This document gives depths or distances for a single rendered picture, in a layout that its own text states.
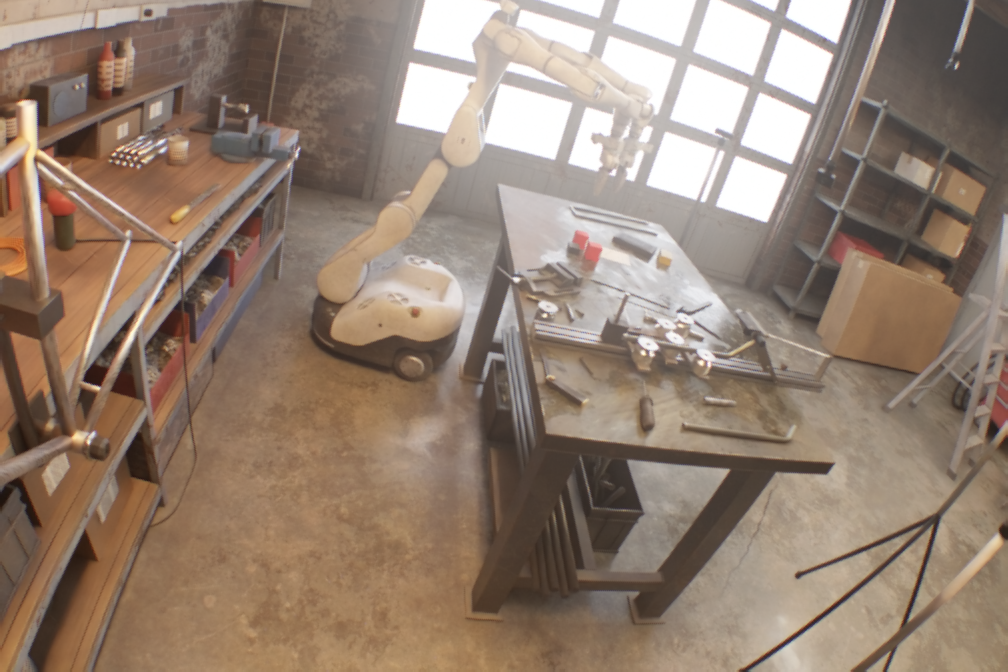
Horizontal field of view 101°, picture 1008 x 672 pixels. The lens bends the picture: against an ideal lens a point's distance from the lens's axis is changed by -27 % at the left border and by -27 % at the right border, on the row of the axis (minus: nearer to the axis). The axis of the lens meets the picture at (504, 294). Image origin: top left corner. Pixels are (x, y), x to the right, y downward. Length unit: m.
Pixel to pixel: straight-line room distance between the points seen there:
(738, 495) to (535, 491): 0.56
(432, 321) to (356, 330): 0.33
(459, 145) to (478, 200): 2.21
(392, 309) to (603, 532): 1.20
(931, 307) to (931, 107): 1.84
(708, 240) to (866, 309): 1.47
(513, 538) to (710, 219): 3.81
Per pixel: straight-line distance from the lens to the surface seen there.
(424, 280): 2.69
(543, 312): 1.42
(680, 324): 1.54
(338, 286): 2.54
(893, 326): 5.16
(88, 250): 1.65
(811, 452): 1.49
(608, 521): 2.02
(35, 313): 0.88
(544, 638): 1.88
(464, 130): 2.21
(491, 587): 1.71
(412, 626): 1.79
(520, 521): 1.46
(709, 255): 5.06
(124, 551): 1.78
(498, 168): 4.34
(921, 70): 5.70
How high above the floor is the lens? 1.57
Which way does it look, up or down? 27 degrees down
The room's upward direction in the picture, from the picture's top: 17 degrees clockwise
